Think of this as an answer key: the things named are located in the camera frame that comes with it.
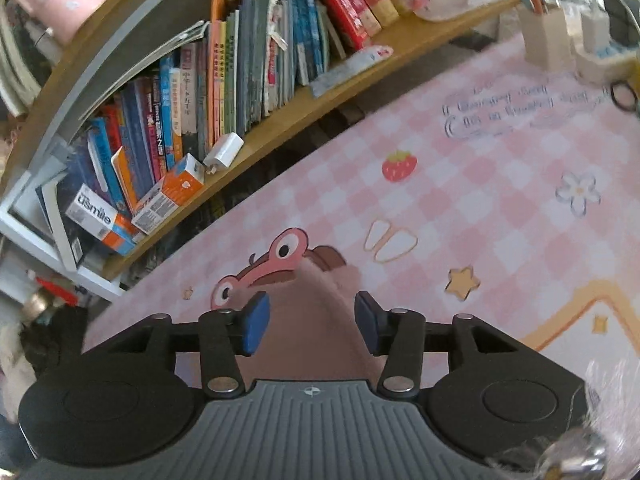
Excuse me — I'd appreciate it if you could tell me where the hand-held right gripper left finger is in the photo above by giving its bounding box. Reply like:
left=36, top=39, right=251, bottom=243
left=90, top=290, right=272, bottom=401

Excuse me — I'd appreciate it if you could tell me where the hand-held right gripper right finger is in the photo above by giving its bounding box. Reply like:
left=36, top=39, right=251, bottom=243
left=353, top=290, right=531, bottom=401

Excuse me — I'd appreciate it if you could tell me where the white and orange box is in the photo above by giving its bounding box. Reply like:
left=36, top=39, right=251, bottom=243
left=131, top=154, right=205, bottom=235

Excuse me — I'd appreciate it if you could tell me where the pink checkered printed mat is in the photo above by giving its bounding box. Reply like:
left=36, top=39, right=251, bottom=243
left=82, top=35, right=640, bottom=401

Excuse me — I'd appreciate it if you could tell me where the white charger plug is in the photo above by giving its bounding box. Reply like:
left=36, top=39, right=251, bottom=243
left=202, top=132, right=245, bottom=174

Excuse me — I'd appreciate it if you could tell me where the white blue orange carton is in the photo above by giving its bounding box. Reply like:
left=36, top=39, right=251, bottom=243
left=64, top=184, right=137, bottom=257

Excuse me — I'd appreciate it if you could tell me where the dark fluffy cloth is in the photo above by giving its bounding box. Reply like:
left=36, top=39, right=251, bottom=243
left=0, top=305, right=88, bottom=421

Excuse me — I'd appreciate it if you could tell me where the wooden bookshelf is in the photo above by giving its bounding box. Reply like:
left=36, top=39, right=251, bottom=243
left=0, top=0, right=523, bottom=283

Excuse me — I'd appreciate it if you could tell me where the row of books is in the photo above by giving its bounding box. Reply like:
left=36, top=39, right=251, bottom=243
left=62, top=0, right=401, bottom=211

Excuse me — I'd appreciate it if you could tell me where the white flat packet on shelf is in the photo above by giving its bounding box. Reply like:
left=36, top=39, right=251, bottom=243
left=309, top=44, right=395, bottom=99

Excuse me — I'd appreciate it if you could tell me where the beige pen holder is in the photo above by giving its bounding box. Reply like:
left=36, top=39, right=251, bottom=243
left=516, top=0, right=575, bottom=67

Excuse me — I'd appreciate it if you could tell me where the white desk organizer box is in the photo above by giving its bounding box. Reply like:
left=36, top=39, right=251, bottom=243
left=574, top=0, right=640, bottom=87

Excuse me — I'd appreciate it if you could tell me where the white shelf frame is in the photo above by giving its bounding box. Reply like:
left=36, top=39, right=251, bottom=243
left=0, top=167, right=126, bottom=303

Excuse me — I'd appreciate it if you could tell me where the black looped cable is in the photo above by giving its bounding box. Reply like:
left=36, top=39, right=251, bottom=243
left=609, top=80, right=640, bottom=112

